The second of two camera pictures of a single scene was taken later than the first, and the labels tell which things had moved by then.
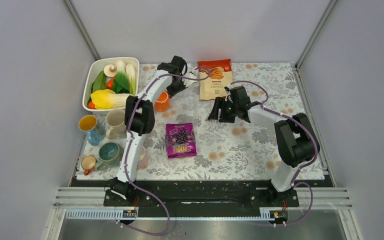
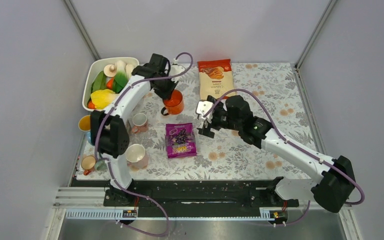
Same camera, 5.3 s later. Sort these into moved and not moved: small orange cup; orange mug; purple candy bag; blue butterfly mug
Moved: orange mug
Not moved: purple candy bag; blue butterfly mug; small orange cup
